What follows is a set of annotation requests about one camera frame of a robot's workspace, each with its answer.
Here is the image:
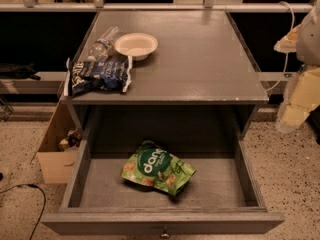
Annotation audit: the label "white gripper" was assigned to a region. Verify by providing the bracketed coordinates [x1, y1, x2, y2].
[274, 3, 320, 133]

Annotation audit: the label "green rice chip bag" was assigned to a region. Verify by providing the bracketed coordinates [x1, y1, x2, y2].
[121, 140, 196, 196]

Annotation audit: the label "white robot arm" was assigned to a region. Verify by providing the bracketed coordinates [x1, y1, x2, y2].
[274, 0, 320, 133]

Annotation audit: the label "open grey drawer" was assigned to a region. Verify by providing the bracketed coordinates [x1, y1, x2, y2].
[40, 104, 286, 236]

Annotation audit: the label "metal drawer knob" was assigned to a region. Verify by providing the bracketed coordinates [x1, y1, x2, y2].
[159, 226, 170, 239]

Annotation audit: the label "blue chip bag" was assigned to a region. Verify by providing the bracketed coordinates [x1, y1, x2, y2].
[63, 55, 133, 97]

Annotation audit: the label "grey wooden cabinet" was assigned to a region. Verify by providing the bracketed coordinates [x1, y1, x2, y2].
[62, 10, 268, 145]

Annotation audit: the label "clear plastic water bottle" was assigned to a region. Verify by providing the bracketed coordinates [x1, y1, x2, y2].
[87, 26, 122, 61]

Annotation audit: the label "grey metal railing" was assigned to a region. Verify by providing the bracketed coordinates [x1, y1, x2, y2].
[0, 0, 316, 12]

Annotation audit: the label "items inside cardboard box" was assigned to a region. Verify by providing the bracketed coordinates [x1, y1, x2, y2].
[59, 130, 81, 151]

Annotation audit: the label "cardboard box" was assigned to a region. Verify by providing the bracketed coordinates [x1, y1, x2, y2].
[37, 103, 78, 184]

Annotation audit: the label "black object on ledge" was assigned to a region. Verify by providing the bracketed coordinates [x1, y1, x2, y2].
[0, 63, 41, 81]

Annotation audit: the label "white hanging cable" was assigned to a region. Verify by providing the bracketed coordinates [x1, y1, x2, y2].
[264, 0, 296, 93]

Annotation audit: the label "black floor cable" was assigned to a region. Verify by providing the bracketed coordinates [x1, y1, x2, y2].
[0, 183, 47, 240]

